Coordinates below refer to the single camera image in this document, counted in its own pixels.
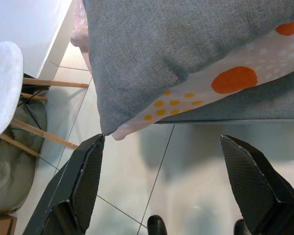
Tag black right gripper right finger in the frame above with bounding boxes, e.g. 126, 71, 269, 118
220, 134, 294, 235

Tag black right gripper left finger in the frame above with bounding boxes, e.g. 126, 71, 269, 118
23, 134, 106, 235

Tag pink patterned pillow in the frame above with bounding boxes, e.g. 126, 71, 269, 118
70, 0, 294, 142

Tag white chair wooden legs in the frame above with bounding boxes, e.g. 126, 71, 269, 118
0, 41, 89, 157

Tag grey fabric pillow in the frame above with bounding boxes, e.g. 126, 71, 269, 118
82, 0, 294, 136

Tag black right robot foot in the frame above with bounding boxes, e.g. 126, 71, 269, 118
233, 218, 248, 235

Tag black robot foot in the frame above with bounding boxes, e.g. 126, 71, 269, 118
147, 214, 169, 235
233, 218, 248, 235

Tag grey-green fabric bag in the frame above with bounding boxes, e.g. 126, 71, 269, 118
0, 72, 49, 213

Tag grey fabric ottoman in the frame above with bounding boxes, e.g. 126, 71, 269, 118
156, 70, 294, 124

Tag black left robot foot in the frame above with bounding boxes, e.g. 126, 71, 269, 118
147, 214, 169, 235

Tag brown cardboard box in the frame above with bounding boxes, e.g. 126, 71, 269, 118
0, 214, 18, 235

